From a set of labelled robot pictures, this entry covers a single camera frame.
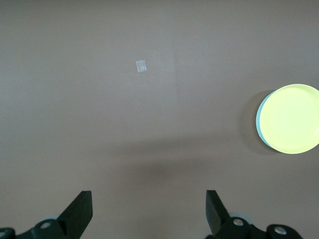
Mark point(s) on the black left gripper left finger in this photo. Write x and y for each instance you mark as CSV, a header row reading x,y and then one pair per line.
x,y
79,214

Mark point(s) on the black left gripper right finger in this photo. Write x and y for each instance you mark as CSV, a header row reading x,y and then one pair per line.
x,y
215,214

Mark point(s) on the pale green plastic plate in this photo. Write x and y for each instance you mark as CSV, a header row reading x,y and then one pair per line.
x,y
259,119

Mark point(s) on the yellow plastic plate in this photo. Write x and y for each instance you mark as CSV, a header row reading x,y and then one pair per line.
x,y
291,119

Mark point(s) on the brown table cover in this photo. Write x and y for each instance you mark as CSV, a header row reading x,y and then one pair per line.
x,y
99,112

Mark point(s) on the small clear tape piece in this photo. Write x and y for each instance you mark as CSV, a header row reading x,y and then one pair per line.
x,y
141,66

